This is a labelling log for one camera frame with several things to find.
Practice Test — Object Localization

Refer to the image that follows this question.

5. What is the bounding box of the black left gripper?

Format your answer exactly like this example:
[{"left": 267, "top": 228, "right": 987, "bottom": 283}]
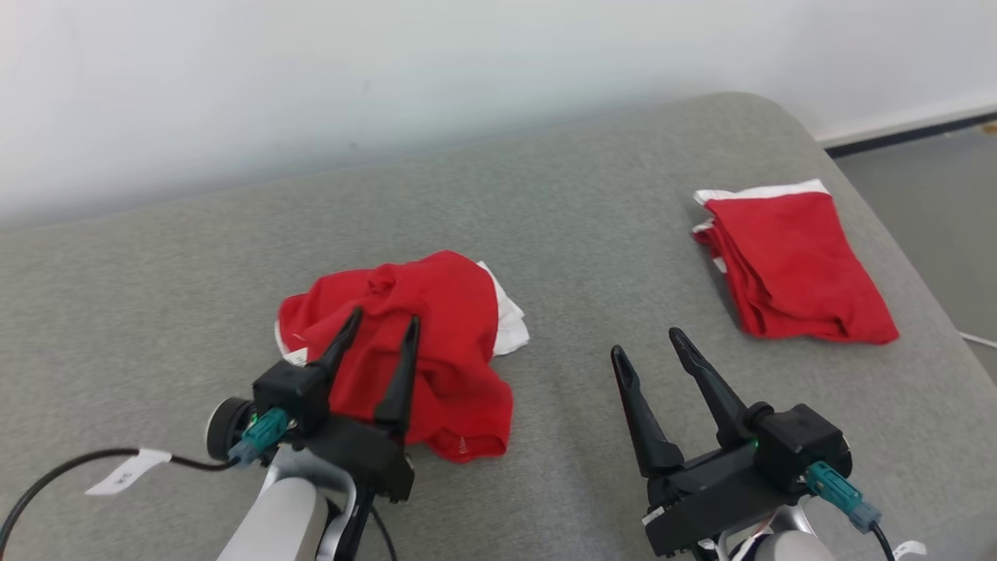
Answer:
[{"left": 300, "top": 306, "right": 422, "bottom": 503}]

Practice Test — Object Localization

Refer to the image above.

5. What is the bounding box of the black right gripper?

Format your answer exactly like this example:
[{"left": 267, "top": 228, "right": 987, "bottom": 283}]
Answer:
[{"left": 610, "top": 327, "right": 787, "bottom": 558}]

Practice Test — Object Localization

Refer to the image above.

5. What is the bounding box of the red white basketball jersey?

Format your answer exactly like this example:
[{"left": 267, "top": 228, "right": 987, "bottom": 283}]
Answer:
[{"left": 275, "top": 249, "right": 530, "bottom": 464}]

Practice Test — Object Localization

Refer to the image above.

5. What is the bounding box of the red garment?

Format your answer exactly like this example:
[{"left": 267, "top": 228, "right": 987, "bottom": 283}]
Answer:
[{"left": 692, "top": 179, "right": 900, "bottom": 345}]

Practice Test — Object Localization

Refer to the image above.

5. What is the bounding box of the grey fabric sofa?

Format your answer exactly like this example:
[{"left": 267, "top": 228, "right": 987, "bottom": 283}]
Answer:
[{"left": 0, "top": 92, "right": 997, "bottom": 561}]

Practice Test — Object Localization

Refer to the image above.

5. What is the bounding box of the right camera cable teal plug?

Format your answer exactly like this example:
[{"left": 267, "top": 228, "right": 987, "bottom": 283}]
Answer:
[{"left": 805, "top": 461, "right": 898, "bottom": 561}]

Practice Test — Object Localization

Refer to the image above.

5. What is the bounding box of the dark wall baseboard strip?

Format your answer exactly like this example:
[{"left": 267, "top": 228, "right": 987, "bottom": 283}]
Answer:
[{"left": 814, "top": 97, "right": 997, "bottom": 159}]

